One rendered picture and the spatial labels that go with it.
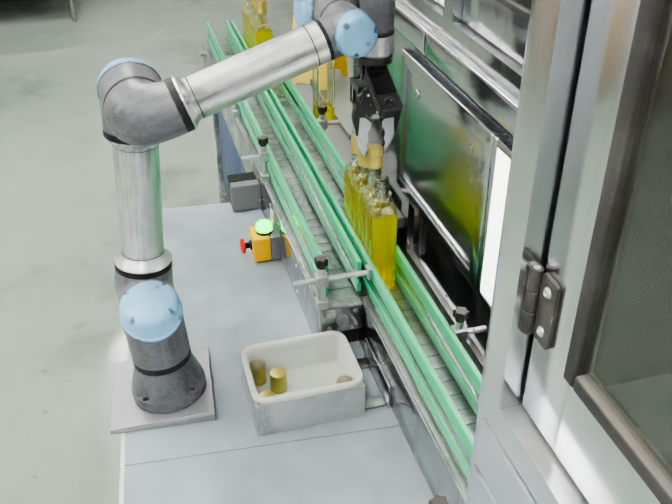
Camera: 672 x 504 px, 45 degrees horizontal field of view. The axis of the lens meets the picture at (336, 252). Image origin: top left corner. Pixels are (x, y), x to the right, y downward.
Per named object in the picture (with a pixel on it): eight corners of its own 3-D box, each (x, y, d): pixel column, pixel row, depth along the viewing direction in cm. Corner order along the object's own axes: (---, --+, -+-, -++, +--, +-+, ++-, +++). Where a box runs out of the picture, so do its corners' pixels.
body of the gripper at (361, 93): (383, 100, 170) (385, 44, 163) (396, 116, 163) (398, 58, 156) (348, 103, 168) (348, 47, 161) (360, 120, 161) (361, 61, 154)
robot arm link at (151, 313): (134, 378, 155) (119, 323, 147) (126, 337, 165) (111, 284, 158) (196, 361, 158) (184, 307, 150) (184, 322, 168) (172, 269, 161)
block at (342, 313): (363, 330, 175) (364, 304, 171) (321, 337, 173) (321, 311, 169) (358, 320, 178) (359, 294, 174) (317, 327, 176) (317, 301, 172)
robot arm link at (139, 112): (97, 119, 128) (371, -4, 132) (91, 95, 136) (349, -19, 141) (129, 178, 135) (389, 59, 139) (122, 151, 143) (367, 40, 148)
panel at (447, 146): (606, 447, 124) (653, 265, 106) (589, 450, 124) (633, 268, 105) (406, 182, 197) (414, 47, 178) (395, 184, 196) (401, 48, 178)
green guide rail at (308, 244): (328, 297, 173) (328, 266, 169) (324, 297, 173) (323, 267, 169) (210, 41, 314) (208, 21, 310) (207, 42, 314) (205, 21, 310)
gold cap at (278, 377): (272, 395, 164) (271, 379, 162) (268, 384, 167) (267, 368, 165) (289, 392, 165) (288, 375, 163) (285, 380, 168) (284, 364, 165)
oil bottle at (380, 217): (394, 287, 177) (399, 202, 165) (370, 291, 176) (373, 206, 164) (386, 273, 182) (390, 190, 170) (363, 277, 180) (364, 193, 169)
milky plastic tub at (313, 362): (366, 413, 162) (366, 381, 157) (256, 435, 157) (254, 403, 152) (342, 359, 176) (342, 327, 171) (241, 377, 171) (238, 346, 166)
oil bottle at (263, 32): (275, 83, 279) (271, 1, 264) (259, 84, 278) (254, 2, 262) (271, 77, 284) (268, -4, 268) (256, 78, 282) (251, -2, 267)
